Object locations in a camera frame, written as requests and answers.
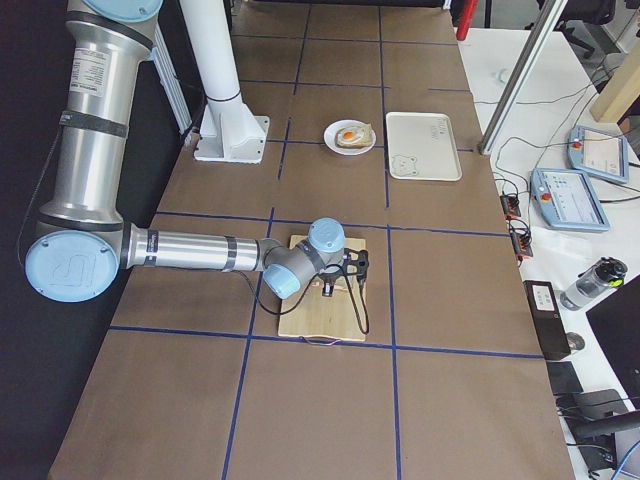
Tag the clear water bottle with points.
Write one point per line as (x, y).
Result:
(606, 274)

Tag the black box with label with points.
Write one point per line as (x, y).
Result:
(547, 320)

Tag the aluminium frame post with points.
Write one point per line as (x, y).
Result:
(537, 38)

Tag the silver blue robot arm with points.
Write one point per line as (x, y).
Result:
(82, 241)

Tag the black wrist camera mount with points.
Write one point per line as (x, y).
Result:
(356, 263)

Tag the black monitor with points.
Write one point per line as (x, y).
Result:
(615, 324)

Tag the bread slice under egg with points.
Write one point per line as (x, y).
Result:
(365, 141)

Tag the fried egg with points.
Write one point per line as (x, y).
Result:
(349, 135)

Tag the red object at back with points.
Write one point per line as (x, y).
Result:
(466, 19)

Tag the aluminium rail behind pillar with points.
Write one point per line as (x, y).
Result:
(168, 79)

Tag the orange black adapter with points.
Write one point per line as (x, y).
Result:
(521, 242)
(511, 206)

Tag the white round plate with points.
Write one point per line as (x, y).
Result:
(330, 134)

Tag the white bear tray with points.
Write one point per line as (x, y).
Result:
(421, 146)

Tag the near orange black adapter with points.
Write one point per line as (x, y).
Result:
(521, 242)

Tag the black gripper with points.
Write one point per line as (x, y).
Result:
(330, 276)

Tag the far orange black adapter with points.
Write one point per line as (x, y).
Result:
(511, 206)

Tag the black stand base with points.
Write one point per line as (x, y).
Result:
(600, 418)

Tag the wooden cutting board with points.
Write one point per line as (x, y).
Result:
(343, 317)

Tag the far blue teach pendant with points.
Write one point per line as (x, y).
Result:
(599, 154)

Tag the near blue teach pendant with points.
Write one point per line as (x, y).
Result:
(567, 200)

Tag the blue teach pendant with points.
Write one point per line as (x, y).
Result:
(599, 154)
(567, 200)

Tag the wooden beam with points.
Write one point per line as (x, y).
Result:
(621, 91)

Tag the white pillar with base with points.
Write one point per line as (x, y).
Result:
(229, 131)

